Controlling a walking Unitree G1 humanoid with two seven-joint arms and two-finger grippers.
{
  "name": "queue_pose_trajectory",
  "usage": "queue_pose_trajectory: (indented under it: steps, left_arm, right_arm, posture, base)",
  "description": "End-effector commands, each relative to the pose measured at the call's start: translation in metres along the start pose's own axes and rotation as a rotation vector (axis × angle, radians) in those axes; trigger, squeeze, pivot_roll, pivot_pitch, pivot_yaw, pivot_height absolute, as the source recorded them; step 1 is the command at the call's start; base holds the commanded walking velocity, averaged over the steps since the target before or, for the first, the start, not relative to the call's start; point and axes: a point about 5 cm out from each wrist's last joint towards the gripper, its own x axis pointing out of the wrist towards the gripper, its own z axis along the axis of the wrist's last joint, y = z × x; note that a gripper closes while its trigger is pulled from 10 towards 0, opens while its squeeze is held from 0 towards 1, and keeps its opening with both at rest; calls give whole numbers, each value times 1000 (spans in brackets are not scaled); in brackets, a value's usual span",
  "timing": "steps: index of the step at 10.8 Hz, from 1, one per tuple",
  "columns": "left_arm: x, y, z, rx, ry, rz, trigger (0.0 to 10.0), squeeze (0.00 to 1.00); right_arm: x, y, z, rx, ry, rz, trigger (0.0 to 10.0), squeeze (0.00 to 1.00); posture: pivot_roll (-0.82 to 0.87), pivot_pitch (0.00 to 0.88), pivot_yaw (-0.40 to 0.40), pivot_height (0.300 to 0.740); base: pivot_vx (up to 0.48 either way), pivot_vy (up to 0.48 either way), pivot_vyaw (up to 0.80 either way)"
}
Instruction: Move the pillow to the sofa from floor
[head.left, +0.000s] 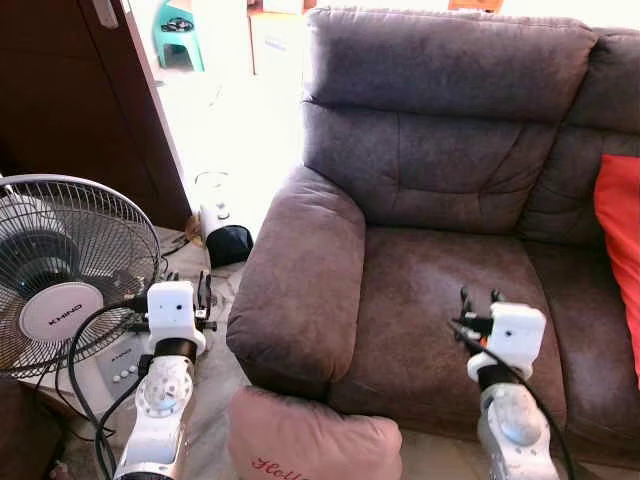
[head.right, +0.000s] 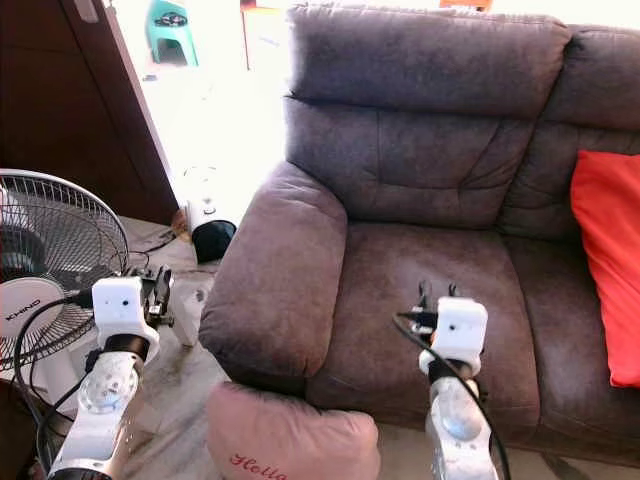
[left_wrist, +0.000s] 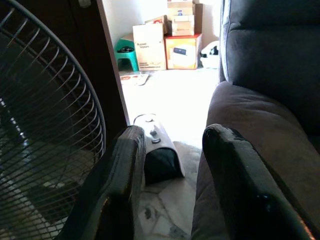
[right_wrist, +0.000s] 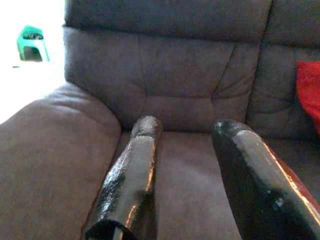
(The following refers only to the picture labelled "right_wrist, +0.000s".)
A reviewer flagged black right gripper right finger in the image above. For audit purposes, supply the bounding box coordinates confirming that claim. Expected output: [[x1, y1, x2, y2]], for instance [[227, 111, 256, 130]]
[[211, 118, 320, 240]]

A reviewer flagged green plastic stool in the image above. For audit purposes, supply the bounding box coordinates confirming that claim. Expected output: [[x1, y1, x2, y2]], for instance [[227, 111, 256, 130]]
[[16, 24, 51, 63]]

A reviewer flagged dark grey fabric sofa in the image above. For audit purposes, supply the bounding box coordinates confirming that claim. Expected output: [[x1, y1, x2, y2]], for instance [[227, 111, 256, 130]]
[[0, 0, 320, 240]]

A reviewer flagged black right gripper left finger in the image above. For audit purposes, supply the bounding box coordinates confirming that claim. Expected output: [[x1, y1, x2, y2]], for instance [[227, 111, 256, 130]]
[[83, 115, 164, 240]]

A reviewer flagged red pillow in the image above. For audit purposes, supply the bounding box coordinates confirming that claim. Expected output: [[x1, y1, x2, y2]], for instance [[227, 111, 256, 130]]
[[295, 60, 320, 136]]

